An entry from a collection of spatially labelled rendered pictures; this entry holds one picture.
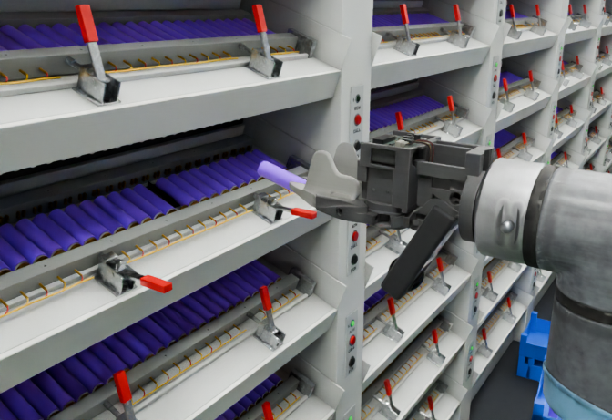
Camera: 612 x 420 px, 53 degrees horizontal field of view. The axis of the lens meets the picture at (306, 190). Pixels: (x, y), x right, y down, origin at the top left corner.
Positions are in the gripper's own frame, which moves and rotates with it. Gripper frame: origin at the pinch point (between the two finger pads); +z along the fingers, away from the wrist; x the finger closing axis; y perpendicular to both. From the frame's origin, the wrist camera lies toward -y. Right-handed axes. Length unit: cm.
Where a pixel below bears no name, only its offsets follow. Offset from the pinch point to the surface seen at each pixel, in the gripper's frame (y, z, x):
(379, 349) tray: -49, 15, -49
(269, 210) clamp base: -7.9, 13.4, -10.5
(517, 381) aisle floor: -105, 8, -141
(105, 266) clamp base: -6.9, 14.4, 16.2
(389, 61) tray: 10.1, 13.1, -44.1
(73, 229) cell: -4.7, 21.4, 14.8
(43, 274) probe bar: -6.1, 16.2, 22.1
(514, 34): 12, 15, -122
